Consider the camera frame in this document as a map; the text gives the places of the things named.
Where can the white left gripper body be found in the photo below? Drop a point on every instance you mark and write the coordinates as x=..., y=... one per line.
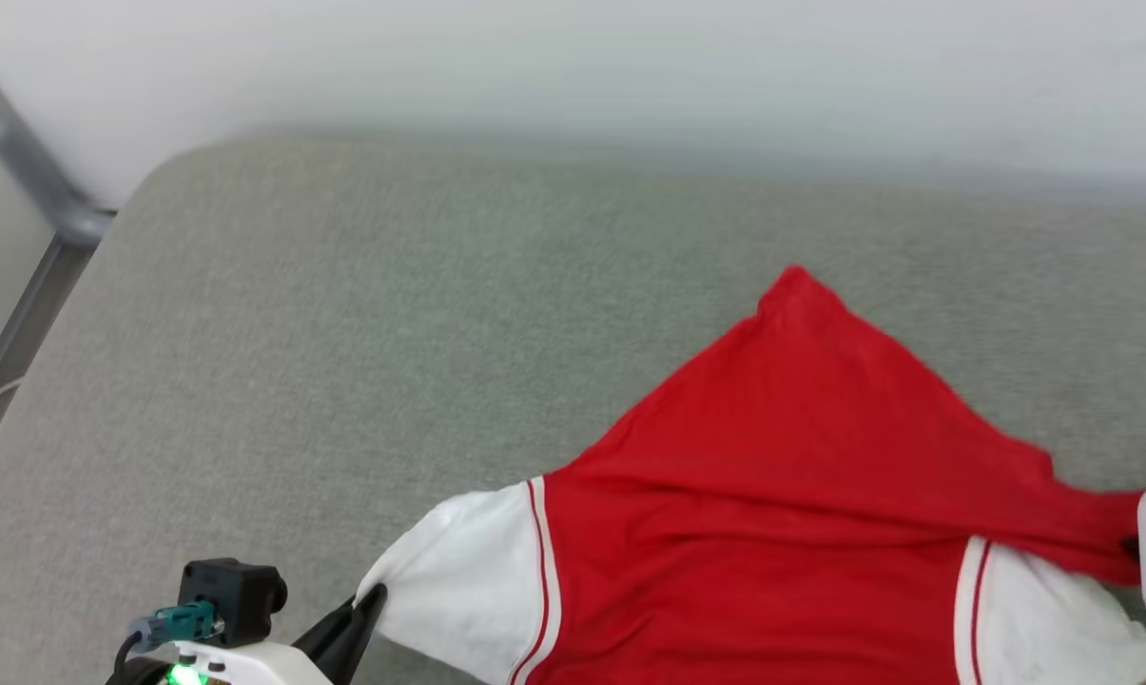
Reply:
x=249, y=666

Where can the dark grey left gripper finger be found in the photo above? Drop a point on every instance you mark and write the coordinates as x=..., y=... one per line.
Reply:
x=323, y=636
x=359, y=637

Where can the red and white jersey shirt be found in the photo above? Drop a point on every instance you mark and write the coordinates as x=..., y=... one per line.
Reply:
x=772, y=495

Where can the grey metal frame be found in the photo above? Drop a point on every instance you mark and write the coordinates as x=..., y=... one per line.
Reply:
x=35, y=176

